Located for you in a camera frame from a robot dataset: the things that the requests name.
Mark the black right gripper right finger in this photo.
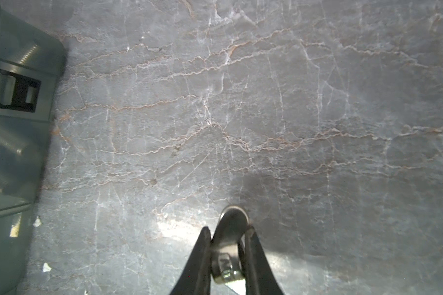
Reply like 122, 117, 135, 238
243, 226, 284, 295

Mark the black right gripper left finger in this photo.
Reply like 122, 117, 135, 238
170, 226, 212, 295

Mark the dark metal clip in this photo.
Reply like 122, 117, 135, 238
210, 205, 249, 284

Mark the transparent grey organizer box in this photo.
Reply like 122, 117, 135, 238
0, 6, 66, 295

